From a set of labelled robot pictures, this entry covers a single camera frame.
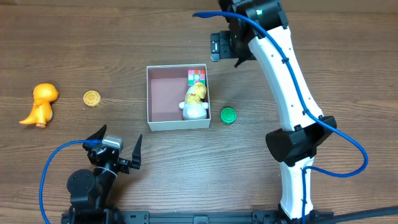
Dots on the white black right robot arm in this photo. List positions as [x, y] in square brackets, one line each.
[294, 145]

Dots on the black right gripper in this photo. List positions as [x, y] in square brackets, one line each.
[221, 46]

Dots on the multicolour puzzle cube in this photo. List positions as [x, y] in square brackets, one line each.
[196, 76]

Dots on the white plush duck toy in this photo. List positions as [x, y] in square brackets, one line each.
[193, 106]

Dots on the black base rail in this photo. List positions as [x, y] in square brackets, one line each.
[257, 216]

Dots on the yellow round disc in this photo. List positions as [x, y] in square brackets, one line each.
[92, 98]

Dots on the white box pink interior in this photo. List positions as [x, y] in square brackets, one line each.
[166, 89]

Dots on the green round disc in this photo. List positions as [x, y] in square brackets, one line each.
[228, 115]

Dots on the orange dinosaur figure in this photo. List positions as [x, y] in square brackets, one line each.
[41, 112]

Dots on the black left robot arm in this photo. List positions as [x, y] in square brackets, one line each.
[90, 189]

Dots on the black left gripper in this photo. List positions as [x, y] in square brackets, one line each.
[116, 162]

